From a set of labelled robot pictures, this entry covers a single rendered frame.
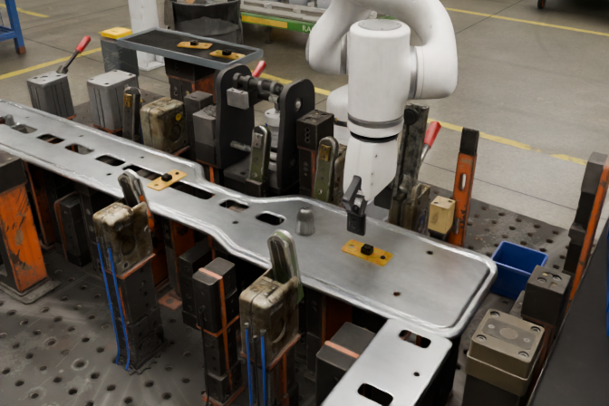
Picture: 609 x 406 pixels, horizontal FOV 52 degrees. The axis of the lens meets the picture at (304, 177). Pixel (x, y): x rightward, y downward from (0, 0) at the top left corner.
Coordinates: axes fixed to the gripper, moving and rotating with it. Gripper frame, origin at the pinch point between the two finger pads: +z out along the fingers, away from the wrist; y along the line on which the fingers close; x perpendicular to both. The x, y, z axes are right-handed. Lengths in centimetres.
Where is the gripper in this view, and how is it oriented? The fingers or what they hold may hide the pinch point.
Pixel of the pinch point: (370, 214)
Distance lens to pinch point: 103.5
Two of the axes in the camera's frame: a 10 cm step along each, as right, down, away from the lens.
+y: -5.5, 4.1, -7.3
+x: 8.4, 2.7, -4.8
